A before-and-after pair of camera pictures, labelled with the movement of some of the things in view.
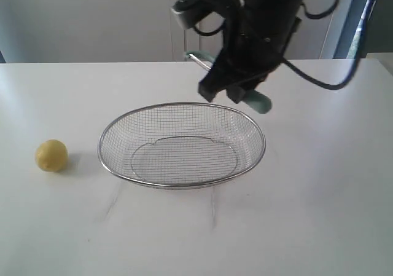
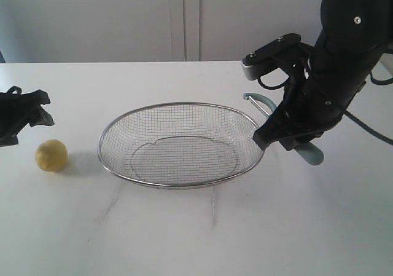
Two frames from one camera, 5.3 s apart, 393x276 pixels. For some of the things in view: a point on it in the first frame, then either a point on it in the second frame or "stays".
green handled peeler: [256, 100] to [309, 152]
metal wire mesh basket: [182, 145] stays
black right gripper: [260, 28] to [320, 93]
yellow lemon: [51, 155] stays
